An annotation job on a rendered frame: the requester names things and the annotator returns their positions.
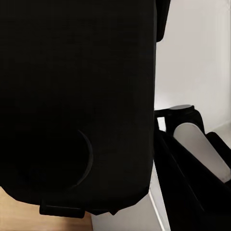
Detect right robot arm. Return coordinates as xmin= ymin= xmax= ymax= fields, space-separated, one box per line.
xmin=154 ymin=104 xmax=231 ymax=190

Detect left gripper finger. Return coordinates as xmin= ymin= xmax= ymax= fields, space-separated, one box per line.
xmin=154 ymin=128 xmax=231 ymax=231

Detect digital camera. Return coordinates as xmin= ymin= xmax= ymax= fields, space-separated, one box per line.
xmin=0 ymin=0 xmax=171 ymax=218

